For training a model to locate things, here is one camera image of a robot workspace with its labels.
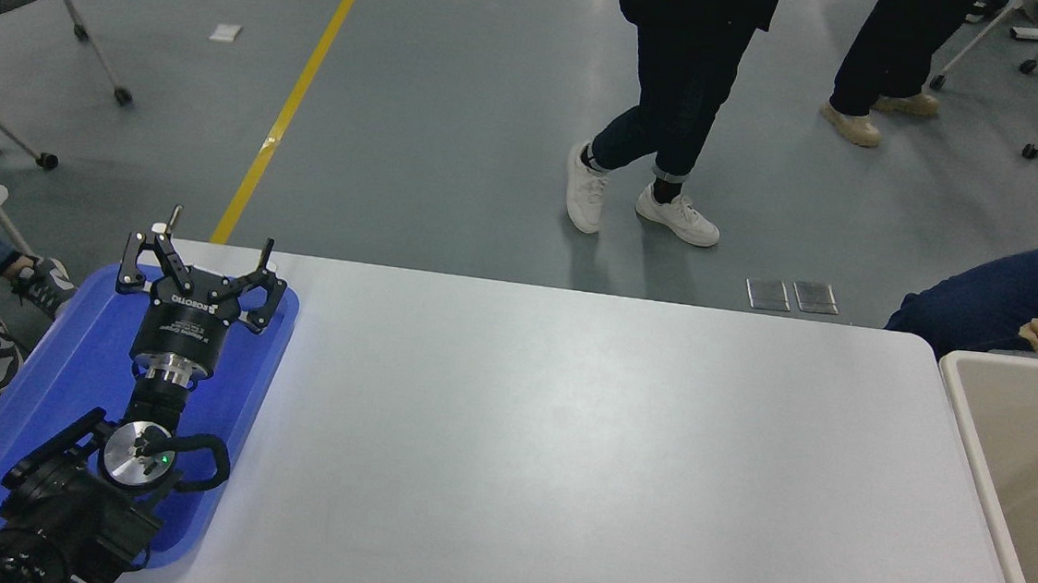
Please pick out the person in blue trousers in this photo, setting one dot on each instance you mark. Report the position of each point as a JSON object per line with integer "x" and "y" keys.
{"x": 991, "y": 296}

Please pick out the person with tan shoes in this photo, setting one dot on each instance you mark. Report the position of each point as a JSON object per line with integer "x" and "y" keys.
{"x": 890, "y": 52}

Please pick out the person with white shoes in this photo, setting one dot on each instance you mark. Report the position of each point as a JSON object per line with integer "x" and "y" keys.
{"x": 684, "y": 73}

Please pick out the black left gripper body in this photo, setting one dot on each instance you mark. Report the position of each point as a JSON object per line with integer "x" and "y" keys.
{"x": 182, "y": 330}

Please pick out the seated person with grey shoes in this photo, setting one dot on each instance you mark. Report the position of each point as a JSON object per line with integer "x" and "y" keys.
{"x": 42, "y": 285}

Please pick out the blue plastic tray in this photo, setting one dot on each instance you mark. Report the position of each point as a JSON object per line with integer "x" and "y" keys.
{"x": 68, "y": 376}

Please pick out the metal floor plate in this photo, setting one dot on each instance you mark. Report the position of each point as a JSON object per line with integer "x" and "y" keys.
{"x": 816, "y": 297}
{"x": 768, "y": 294}

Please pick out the white paper scrap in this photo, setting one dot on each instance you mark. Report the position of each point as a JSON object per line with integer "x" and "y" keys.
{"x": 225, "y": 32}

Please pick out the small silver pin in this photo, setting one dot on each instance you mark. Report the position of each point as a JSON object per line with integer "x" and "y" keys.
{"x": 175, "y": 216}

